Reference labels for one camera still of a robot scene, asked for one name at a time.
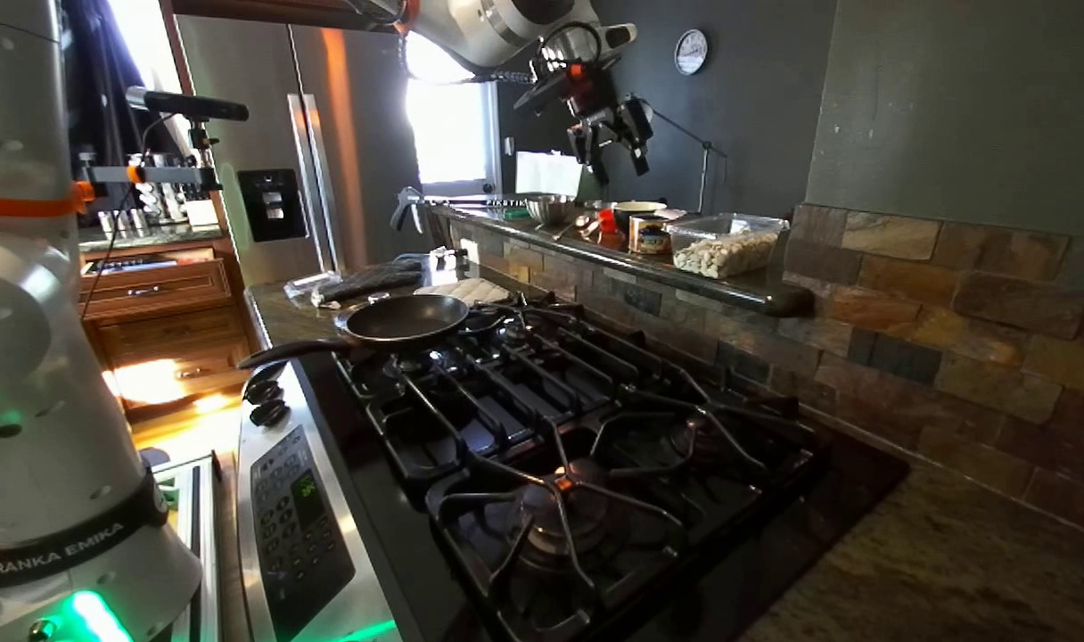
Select transparent bowl of popcorn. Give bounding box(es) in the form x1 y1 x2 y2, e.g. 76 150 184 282
663 211 795 286

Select black stove knob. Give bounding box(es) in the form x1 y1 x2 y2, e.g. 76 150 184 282
244 362 288 403
246 395 291 431

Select camera mount arm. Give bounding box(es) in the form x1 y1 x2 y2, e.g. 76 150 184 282
68 118 228 205

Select wooden drawer cabinet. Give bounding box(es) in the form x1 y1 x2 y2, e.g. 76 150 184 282
76 233 256 374

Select bright window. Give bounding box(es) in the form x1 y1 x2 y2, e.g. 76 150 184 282
402 31 505 198

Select black stereo camera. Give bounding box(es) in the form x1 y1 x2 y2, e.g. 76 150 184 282
124 85 253 125

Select round wall clock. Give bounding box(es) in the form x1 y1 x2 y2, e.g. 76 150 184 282
669 24 712 79

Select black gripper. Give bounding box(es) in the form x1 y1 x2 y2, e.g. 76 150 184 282
547 58 659 189

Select stainless steel refrigerator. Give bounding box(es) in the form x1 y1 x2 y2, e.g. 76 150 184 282
177 14 432 286

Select black gas stove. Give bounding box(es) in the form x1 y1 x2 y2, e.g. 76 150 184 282
233 295 912 642

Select dark frying pan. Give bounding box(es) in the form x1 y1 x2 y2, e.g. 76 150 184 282
236 293 473 374

